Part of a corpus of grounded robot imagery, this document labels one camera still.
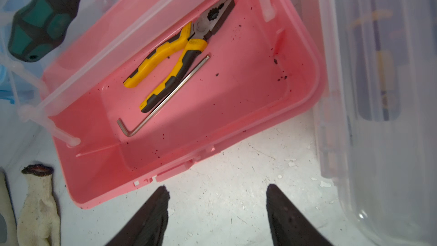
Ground yellow black combination pliers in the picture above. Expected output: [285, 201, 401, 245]
[122, 0, 236, 113]

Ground clear white toolbox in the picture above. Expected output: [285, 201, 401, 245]
[302, 0, 437, 246]

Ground cream knit work glove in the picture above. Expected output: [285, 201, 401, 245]
[17, 164, 61, 246]

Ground steel hex key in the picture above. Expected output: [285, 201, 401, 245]
[117, 54, 211, 137]

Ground blue tiered toolbox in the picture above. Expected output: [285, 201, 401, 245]
[1, 0, 47, 105]

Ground pink toolbox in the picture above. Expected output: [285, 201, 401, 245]
[16, 0, 328, 210]

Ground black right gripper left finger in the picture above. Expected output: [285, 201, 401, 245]
[107, 186, 170, 246]

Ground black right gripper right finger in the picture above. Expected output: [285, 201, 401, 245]
[266, 184, 332, 246]

